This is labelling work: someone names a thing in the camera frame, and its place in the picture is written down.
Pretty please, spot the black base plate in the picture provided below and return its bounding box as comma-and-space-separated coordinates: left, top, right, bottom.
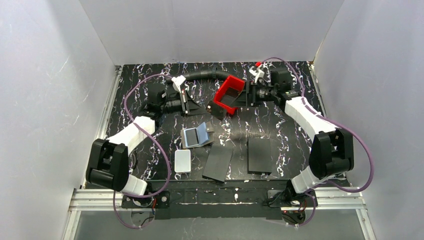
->
262, 189, 318, 211
121, 190, 171, 209

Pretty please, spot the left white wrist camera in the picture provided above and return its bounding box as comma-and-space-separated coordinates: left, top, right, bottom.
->
171, 75, 186, 94

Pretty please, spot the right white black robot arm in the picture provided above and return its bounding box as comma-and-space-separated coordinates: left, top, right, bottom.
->
230, 66, 354, 199

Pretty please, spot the black card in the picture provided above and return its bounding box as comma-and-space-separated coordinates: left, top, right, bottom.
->
247, 138, 272, 174
202, 144, 234, 183

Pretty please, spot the black corrugated hose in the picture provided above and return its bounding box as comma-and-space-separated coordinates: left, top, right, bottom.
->
165, 67, 233, 84

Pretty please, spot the black card left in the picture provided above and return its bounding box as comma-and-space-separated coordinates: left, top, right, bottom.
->
202, 144, 234, 183

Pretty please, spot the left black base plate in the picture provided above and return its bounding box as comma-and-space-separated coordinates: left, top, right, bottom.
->
121, 190, 171, 209

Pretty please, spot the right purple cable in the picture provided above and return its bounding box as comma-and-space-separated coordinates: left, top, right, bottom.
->
256, 56, 375, 228

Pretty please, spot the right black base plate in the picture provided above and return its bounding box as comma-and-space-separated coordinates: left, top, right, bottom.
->
262, 189, 318, 211

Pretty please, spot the red plastic tray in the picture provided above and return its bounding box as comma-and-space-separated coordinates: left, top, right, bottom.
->
213, 75, 245, 116

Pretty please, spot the purple cable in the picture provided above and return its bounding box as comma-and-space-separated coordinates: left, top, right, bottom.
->
256, 56, 375, 228
112, 73, 176, 230

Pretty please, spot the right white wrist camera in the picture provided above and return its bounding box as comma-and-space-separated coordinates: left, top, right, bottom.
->
249, 61, 265, 85

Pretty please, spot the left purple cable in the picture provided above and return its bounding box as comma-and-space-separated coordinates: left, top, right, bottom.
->
112, 73, 176, 230

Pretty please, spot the black card right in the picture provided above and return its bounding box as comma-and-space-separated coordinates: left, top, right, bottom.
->
247, 138, 272, 174

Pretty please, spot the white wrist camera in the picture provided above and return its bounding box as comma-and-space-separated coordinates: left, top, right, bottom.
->
171, 75, 186, 94
249, 61, 265, 85

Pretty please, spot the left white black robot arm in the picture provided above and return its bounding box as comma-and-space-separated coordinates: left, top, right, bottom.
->
85, 86, 207, 198

